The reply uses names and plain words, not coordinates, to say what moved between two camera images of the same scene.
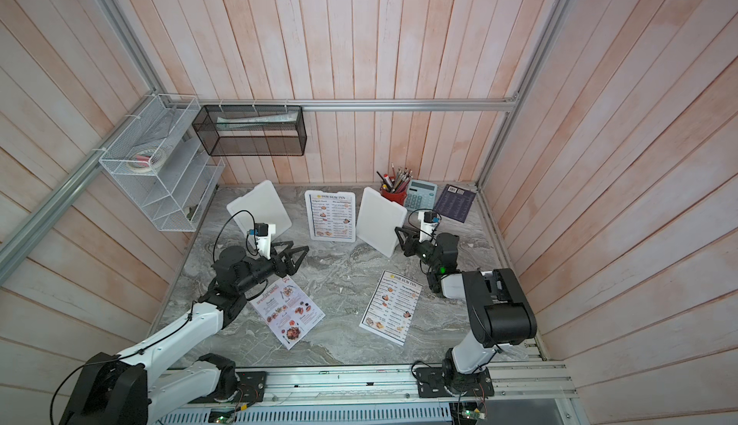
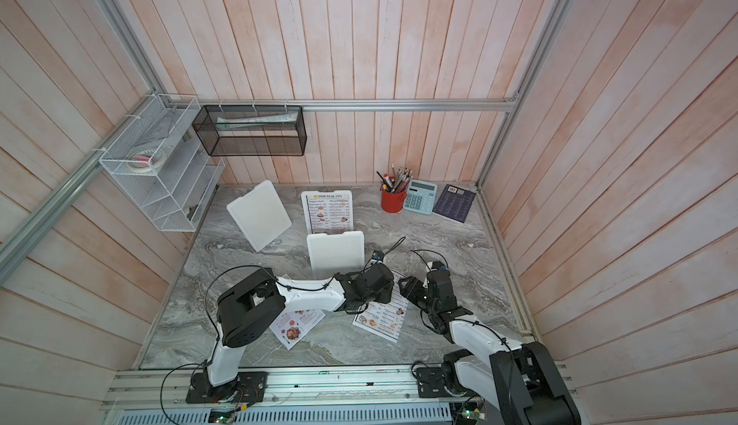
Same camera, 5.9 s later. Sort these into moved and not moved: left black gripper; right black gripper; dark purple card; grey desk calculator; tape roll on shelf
Moved: left black gripper; right black gripper
Not moved: grey desk calculator; dark purple card; tape roll on shelf
